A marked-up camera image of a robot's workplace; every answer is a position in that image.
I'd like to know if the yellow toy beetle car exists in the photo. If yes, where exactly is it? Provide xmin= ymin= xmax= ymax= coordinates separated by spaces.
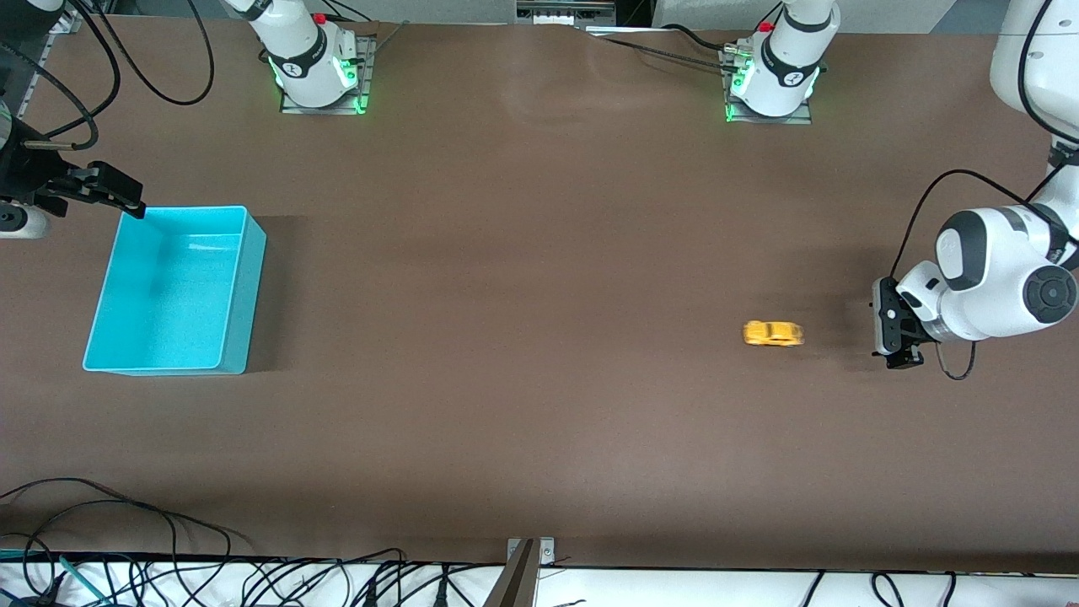
xmin=742 ymin=320 xmax=806 ymax=349

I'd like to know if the turquoise plastic bin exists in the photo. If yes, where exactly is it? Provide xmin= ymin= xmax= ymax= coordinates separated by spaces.
xmin=82 ymin=205 xmax=268 ymax=375

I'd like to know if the silver mounting plate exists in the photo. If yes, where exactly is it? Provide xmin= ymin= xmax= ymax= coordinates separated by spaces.
xmin=506 ymin=537 xmax=556 ymax=567

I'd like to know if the grey power strip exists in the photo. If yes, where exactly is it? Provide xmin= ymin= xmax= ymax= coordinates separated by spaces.
xmin=516 ymin=0 xmax=618 ymax=26

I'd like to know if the aluminium frame profile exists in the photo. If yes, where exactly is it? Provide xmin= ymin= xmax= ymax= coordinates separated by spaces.
xmin=15 ymin=7 xmax=87 ymax=95

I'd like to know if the black looping right arm cable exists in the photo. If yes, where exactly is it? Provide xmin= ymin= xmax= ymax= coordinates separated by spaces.
xmin=67 ymin=0 xmax=216 ymax=107

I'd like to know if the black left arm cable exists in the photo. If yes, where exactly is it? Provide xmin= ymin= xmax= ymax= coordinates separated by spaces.
xmin=892 ymin=0 xmax=1079 ymax=382

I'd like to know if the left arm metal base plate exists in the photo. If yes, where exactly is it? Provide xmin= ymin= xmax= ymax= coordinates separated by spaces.
xmin=723 ymin=46 xmax=815 ymax=126

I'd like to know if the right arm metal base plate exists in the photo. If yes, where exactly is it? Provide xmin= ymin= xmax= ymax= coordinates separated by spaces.
xmin=280 ymin=34 xmax=377 ymax=115

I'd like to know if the black cable to right base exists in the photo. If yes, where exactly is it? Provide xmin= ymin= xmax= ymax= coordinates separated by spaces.
xmin=320 ymin=0 xmax=411 ymax=67

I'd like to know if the black cable to base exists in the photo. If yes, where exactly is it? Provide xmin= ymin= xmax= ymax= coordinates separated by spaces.
xmin=586 ymin=23 xmax=744 ymax=73
xmin=320 ymin=0 xmax=411 ymax=67

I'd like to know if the long black looping floor cable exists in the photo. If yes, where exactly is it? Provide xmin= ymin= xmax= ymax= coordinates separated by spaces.
xmin=0 ymin=478 xmax=254 ymax=607

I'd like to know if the black cable to left base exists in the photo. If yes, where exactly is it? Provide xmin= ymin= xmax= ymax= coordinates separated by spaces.
xmin=586 ymin=23 xmax=744 ymax=73

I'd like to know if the grey metal camera pole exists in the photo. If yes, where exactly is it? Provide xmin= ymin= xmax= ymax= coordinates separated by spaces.
xmin=482 ymin=540 xmax=539 ymax=607

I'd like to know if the black tangled floor cable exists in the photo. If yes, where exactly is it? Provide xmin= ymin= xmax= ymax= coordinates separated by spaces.
xmin=244 ymin=548 xmax=410 ymax=607

